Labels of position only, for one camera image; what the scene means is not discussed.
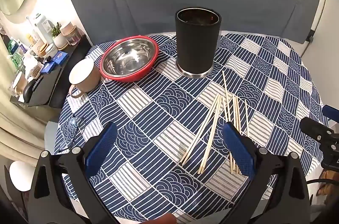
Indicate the blue white patterned tablecloth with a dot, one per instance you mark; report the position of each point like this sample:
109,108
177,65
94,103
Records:
164,107

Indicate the black cylindrical utensil holder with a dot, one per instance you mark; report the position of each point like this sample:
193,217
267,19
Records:
197,49

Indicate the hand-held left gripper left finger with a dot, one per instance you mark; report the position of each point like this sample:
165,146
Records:
104,144

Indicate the person's left hand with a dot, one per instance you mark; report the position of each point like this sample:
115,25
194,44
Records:
164,220

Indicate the white electric toothbrush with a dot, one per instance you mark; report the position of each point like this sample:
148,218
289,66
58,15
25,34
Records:
29,25

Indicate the black side shelf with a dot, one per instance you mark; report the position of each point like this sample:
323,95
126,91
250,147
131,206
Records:
55,83

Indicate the beige curtain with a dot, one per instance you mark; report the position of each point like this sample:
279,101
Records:
18,128

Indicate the white round jar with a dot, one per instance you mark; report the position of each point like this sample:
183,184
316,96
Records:
50,50

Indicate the blue box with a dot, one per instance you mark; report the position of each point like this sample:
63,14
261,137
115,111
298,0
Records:
60,57
49,68

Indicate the white plastic bottle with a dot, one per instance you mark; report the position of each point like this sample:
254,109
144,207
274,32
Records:
42,26

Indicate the white chair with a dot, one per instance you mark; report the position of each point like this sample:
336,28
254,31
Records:
20,176

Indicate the beige ceramic mug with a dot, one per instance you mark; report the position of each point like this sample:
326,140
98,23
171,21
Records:
84,75

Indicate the white appliance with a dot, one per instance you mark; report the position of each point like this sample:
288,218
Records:
323,14

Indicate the pink glass jar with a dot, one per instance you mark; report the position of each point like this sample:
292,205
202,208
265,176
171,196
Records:
71,33

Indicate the thin-framed eyeglasses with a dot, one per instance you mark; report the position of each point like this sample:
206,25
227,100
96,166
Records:
72,122

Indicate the small beige cup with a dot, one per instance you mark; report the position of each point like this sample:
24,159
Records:
19,83

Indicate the pile of wooden chopsticks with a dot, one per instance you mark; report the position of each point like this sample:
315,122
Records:
209,137

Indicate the red-rimmed steel bowl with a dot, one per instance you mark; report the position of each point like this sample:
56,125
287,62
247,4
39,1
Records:
127,59

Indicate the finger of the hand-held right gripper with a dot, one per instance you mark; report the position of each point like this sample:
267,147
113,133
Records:
315,128
331,112

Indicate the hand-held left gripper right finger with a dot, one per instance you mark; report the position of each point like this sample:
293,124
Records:
235,147

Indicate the black handset device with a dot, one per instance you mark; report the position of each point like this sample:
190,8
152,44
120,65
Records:
30,90

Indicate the green packet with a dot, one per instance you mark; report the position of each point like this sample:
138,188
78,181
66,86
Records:
14,51

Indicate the potted cactus plant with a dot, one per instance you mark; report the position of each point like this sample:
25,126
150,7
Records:
58,38

